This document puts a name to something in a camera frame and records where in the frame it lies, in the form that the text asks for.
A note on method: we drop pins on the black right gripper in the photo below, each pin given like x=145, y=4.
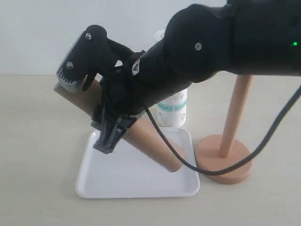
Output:
x=108, y=80

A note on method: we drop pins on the brown cardboard tube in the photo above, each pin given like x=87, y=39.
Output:
x=142, y=135

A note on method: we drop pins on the white rectangular tray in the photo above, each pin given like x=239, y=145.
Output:
x=128, y=173

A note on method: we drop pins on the printed white paper towel roll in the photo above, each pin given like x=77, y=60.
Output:
x=171, y=112

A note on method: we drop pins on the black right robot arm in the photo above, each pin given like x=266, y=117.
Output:
x=244, y=37

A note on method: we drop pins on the wooden paper towel holder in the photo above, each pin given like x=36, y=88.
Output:
x=216, y=152

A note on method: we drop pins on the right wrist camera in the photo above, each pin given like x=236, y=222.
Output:
x=65, y=73

